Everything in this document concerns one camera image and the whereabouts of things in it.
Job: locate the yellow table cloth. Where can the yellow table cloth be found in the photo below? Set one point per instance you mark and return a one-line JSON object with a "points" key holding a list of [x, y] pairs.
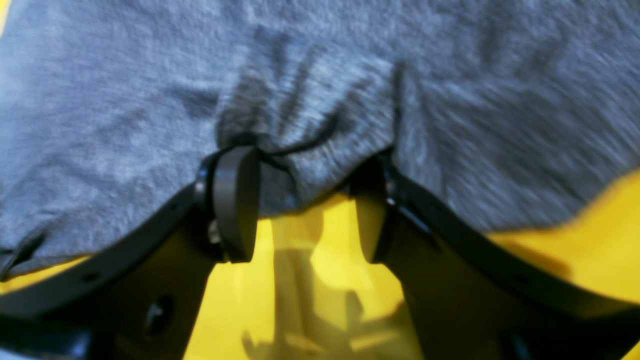
{"points": [[308, 292]]}

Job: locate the grey long-sleeve shirt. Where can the grey long-sleeve shirt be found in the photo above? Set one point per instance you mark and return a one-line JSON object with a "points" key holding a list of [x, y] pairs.
{"points": [[515, 113]]}

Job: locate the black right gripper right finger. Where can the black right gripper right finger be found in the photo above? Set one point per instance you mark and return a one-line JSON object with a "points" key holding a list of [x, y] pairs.
{"points": [[470, 299]]}

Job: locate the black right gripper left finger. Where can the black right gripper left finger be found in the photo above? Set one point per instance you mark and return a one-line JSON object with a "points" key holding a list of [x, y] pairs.
{"points": [[139, 299]]}

